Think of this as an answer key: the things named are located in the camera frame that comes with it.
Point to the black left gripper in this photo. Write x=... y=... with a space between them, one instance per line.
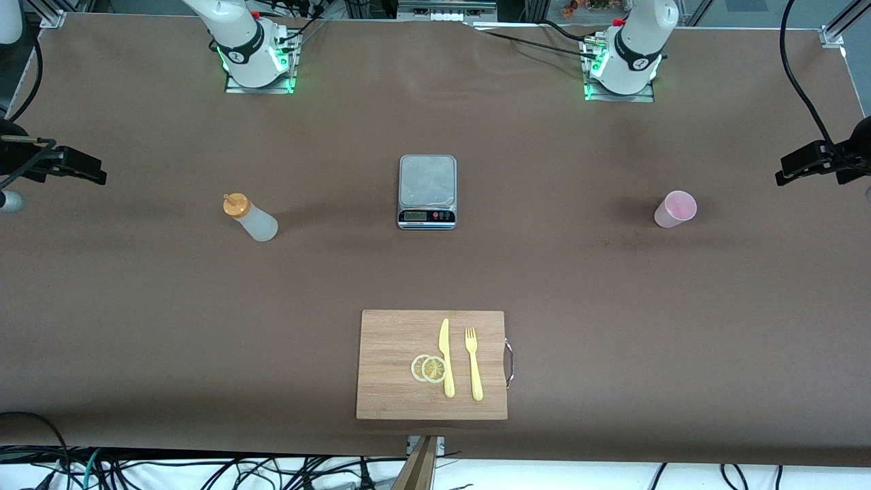
x=853 y=156

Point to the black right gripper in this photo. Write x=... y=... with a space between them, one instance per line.
x=20 y=158

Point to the pink plastic cup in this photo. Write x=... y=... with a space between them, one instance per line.
x=675 y=209

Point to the clear squeeze bottle orange cap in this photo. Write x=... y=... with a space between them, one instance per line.
x=255 y=221

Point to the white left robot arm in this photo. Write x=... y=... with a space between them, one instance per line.
x=633 y=47

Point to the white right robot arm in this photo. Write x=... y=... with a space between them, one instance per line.
x=238 y=41

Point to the brown table cover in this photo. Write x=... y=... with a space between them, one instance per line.
x=612 y=306

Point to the silver digital kitchen scale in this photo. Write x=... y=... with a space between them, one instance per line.
x=427 y=184

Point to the wooden cutting board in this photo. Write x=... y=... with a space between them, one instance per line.
x=395 y=367

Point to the lemon slice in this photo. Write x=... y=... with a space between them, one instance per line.
x=416 y=368
x=434 y=369

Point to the grey power strip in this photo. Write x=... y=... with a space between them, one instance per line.
x=442 y=12

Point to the yellow plastic fork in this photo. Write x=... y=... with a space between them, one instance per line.
x=474 y=367

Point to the yellow plastic knife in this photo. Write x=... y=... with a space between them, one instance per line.
x=446 y=361

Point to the aluminium frame bracket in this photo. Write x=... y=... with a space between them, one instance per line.
x=833 y=34
x=51 y=17

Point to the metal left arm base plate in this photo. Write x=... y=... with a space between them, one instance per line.
x=646 y=96

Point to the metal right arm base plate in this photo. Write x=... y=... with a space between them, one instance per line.
x=286 y=82

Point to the small metal table bracket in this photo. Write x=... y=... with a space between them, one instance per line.
x=441 y=446

